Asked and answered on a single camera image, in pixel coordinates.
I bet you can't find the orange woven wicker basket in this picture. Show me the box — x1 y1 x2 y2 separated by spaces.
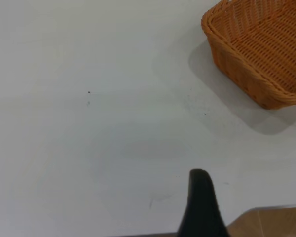
201 0 296 110

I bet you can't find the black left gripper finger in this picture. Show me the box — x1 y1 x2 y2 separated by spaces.
178 168 235 237

